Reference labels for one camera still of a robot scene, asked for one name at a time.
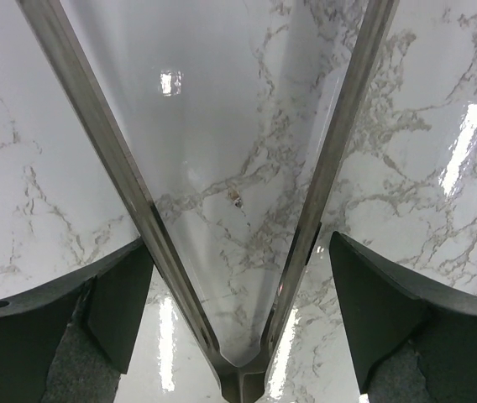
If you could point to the metal tongs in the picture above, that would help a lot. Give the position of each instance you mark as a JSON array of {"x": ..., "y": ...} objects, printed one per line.
[{"x": 222, "y": 125}]

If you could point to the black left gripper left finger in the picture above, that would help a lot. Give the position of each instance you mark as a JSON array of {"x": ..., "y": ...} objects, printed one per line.
[{"x": 72, "y": 338}]

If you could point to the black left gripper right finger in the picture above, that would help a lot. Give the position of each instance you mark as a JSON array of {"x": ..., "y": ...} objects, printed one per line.
[{"x": 411, "y": 338}]

